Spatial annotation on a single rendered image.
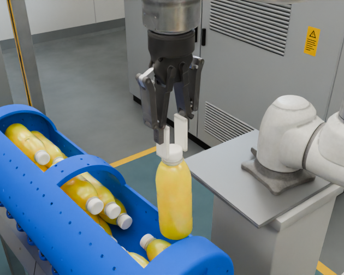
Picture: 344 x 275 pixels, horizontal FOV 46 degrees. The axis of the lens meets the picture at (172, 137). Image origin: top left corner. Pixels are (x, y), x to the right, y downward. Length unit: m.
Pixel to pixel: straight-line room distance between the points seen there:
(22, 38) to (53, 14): 4.01
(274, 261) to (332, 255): 1.27
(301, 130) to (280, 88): 1.29
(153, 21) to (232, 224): 0.97
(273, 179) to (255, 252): 0.26
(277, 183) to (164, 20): 0.83
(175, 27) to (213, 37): 2.23
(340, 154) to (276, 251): 0.39
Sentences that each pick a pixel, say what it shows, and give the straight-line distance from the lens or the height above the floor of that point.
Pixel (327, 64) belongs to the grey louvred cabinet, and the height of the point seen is 1.06.
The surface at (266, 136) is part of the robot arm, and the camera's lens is 1.26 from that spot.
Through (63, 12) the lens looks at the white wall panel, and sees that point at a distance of 6.02.
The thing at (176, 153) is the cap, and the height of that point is 1.42.
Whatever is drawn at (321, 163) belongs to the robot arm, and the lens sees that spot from 1.21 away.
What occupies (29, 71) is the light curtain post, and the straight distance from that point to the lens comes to 2.03.
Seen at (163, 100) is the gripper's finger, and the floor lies 1.53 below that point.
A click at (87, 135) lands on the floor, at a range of 3.59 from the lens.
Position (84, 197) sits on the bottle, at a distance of 1.04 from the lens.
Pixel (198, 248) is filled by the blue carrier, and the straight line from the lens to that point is 0.82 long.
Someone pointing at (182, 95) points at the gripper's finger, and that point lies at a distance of 0.70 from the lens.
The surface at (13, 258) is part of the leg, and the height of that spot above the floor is 0.49.
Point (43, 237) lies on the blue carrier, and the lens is 1.02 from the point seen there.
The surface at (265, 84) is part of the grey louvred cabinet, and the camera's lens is 2.57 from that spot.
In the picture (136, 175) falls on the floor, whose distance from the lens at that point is 3.04.
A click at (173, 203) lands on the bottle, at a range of 0.78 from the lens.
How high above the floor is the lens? 1.83
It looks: 32 degrees down
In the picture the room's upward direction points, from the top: straight up
